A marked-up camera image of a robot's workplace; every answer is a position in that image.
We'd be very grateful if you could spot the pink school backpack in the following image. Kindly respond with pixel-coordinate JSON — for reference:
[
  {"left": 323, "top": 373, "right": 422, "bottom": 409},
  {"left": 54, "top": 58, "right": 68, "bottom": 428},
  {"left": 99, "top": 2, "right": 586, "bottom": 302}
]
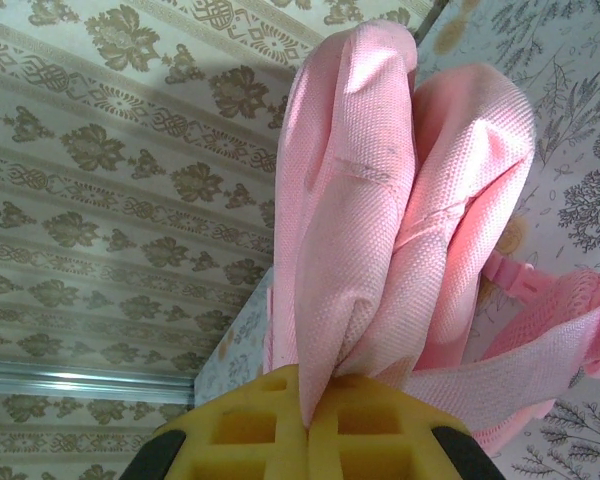
[{"left": 261, "top": 19, "right": 600, "bottom": 459}]

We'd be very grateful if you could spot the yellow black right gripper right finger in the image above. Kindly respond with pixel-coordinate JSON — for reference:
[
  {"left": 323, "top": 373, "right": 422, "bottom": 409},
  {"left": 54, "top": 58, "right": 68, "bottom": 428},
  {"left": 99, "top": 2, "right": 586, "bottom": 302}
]
[{"left": 308, "top": 372, "right": 504, "bottom": 480}]

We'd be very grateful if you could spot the aluminium corner post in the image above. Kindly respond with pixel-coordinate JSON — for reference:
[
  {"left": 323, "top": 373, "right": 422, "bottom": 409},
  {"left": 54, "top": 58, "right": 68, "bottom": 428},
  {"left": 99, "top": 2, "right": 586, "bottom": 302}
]
[{"left": 0, "top": 361, "right": 195, "bottom": 407}]

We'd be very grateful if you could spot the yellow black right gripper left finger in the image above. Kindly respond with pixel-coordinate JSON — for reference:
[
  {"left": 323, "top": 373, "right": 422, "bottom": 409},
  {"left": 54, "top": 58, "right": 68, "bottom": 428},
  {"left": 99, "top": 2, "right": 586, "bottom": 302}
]
[{"left": 122, "top": 364, "right": 312, "bottom": 480}]

